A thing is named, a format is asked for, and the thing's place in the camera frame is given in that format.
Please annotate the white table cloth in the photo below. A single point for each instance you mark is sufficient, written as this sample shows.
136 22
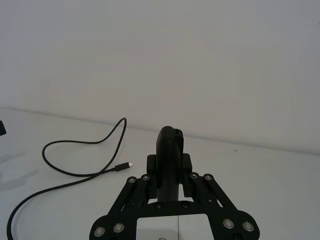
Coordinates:
262 180

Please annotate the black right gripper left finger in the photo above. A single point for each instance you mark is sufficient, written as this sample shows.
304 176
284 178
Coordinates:
151 175

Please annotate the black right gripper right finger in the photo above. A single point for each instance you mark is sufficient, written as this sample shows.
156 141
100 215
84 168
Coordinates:
187 175

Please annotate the small black block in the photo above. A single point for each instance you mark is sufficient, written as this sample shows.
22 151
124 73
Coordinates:
2 128

